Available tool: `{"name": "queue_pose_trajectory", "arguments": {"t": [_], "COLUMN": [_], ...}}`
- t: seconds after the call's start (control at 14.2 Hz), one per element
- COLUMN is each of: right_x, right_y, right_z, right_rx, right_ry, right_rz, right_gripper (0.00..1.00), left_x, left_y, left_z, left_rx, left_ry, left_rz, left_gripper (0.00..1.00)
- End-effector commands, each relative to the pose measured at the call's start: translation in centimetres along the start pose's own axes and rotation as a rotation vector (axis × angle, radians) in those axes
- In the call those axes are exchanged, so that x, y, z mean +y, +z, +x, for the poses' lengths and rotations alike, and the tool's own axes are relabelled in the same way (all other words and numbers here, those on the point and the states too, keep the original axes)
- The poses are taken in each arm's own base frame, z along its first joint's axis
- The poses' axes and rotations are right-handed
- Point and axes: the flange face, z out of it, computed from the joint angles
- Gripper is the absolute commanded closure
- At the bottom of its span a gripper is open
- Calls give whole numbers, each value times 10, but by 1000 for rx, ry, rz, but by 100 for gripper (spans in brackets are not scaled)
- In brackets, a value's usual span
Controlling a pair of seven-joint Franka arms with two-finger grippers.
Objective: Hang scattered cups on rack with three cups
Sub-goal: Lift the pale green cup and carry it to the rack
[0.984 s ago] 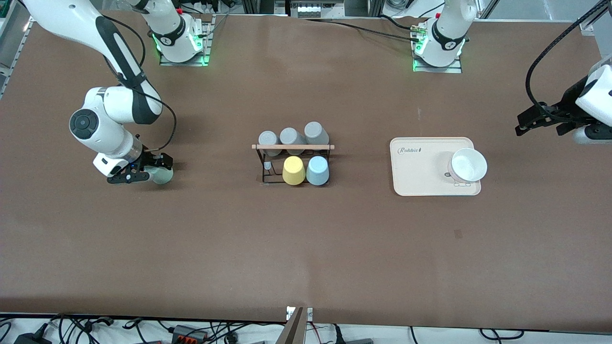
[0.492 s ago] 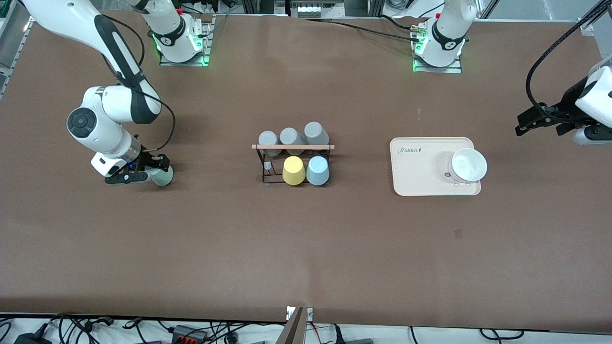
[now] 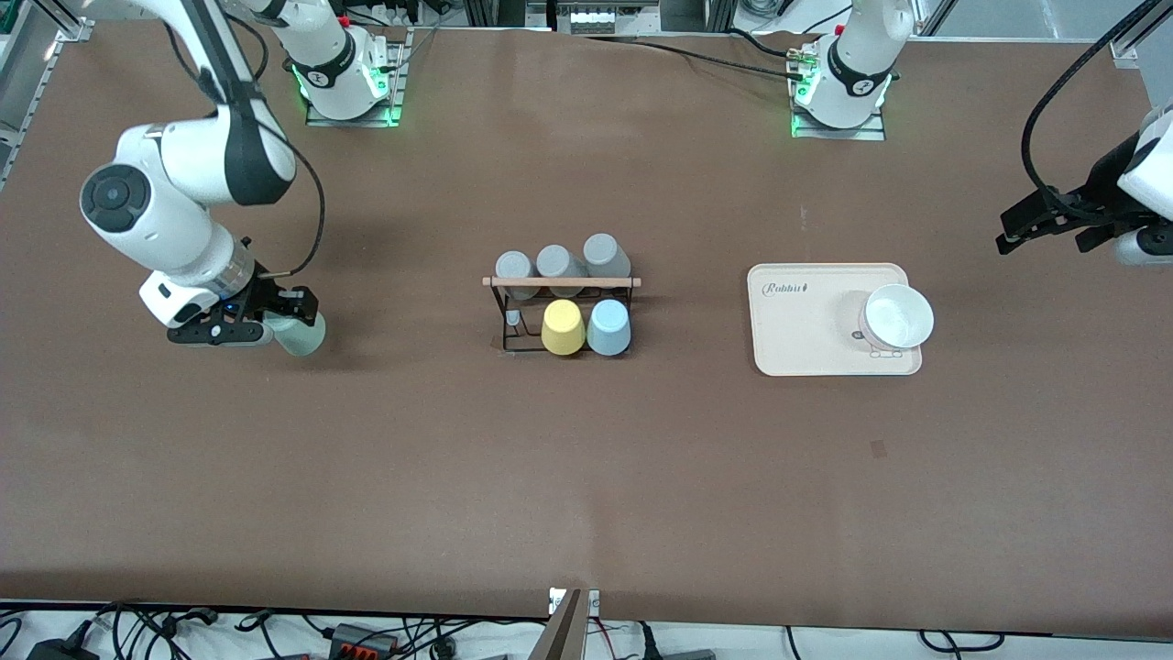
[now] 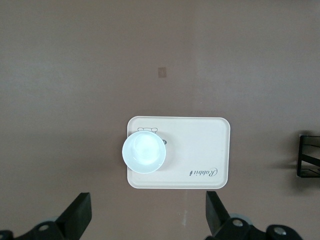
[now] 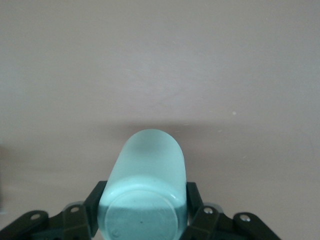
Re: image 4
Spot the cream tray with Rabbit print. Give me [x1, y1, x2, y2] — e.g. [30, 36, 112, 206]
[126, 115, 231, 190]

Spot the black wire cup rack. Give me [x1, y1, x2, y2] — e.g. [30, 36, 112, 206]
[296, 134, 320, 179]

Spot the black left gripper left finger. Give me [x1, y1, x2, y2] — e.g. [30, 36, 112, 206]
[0, 191, 93, 240]

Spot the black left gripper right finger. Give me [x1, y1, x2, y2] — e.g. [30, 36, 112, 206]
[203, 191, 302, 240]

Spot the white bowl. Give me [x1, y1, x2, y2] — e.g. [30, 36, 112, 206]
[121, 131, 168, 175]

